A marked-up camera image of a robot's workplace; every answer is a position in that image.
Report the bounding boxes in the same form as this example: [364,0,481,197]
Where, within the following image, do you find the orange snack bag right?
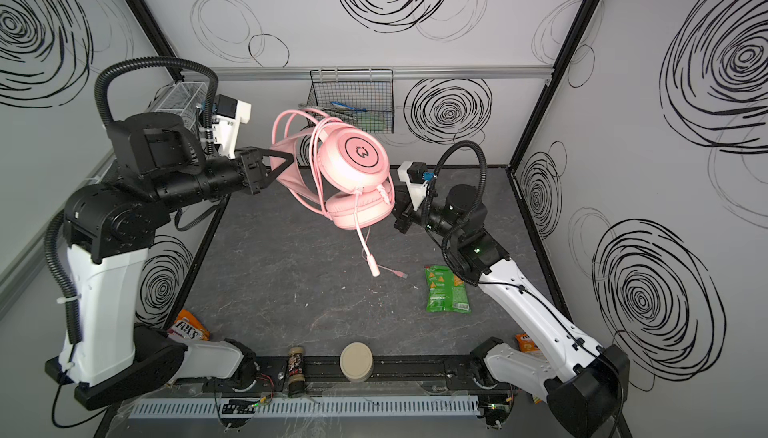
[515,333,539,353]

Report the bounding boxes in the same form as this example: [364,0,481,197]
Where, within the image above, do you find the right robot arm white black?
[393,140,630,437]

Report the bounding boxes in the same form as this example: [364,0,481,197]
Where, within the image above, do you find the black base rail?
[200,353,517,396]

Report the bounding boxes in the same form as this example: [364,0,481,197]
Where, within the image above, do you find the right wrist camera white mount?
[397,161,435,210]

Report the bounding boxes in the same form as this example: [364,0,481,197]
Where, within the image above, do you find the small brown bottle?
[286,346,306,398]

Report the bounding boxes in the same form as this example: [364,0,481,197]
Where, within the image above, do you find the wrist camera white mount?
[212,94,252,159]
[397,161,435,210]

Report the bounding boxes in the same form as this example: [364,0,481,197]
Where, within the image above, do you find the green snack bag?
[424,265,471,314]

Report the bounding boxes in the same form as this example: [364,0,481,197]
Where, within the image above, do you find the orange white snack bag left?
[167,309,210,341]

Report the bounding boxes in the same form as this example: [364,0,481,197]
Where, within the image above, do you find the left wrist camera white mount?
[212,94,252,159]

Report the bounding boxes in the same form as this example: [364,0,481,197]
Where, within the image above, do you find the pink headphones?
[270,108,395,277]

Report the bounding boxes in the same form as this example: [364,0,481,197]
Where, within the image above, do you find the white slotted cable duct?
[128,395,481,419]

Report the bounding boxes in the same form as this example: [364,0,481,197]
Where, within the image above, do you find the beige round lid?
[339,342,374,383]

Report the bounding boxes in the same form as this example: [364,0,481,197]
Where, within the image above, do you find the clear plastic wall shelf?
[147,82,212,132]

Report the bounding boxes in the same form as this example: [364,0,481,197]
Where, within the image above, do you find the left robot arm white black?
[44,56,280,411]

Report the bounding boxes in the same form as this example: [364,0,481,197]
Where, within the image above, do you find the black wire basket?
[307,68,395,134]

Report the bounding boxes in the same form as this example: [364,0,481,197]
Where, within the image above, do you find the green item in basket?
[354,111,388,133]

